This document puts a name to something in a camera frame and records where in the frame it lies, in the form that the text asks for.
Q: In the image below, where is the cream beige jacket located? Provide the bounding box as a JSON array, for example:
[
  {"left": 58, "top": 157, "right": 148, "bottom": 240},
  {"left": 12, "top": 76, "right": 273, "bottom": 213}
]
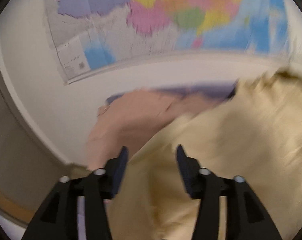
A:
[{"left": 71, "top": 64, "right": 302, "bottom": 240}]

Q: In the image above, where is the colourful wall map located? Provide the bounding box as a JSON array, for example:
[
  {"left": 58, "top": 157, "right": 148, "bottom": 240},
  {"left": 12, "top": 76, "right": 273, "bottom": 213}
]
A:
[{"left": 44, "top": 0, "right": 289, "bottom": 83}]

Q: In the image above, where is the grey wooden door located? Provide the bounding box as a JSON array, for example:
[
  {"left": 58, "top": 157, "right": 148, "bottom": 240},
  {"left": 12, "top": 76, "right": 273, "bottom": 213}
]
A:
[{"left": 0, "top": 72, "right": 70, "bottom": 226}]

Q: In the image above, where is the purple plaid bed sheet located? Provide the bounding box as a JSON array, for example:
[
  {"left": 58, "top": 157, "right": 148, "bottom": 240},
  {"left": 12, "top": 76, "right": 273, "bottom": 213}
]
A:
[{"left": 105, "top": 81, "right": 237, "bottom": 105}]

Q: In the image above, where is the folded pink garment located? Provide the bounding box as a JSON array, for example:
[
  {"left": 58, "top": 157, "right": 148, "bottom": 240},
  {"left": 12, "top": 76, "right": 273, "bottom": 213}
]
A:
[{"left": 86, "top": 89, "right": 221, "bottom": 170}]

